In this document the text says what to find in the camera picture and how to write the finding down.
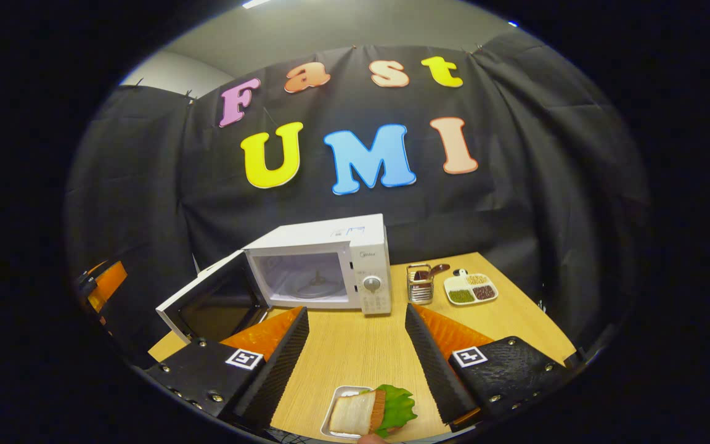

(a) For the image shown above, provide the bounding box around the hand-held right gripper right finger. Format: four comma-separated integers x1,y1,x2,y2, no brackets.
404,302,577,432

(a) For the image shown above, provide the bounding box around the toy sandwich with lettuce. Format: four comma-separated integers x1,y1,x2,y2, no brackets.
329,384,418,438

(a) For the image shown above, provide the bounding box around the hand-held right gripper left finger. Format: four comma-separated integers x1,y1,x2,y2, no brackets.
145,306,309,429

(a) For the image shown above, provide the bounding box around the white microwave oven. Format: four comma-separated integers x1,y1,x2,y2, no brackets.
156,213,393,344

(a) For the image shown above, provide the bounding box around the white divided dish of beans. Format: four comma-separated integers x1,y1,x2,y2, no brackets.
444,269,499,306

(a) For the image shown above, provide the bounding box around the black backdrop cloth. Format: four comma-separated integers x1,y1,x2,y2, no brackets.
65,31,648,364

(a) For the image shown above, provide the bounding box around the metal utensil holder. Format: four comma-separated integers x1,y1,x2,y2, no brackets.
407,264,435,305

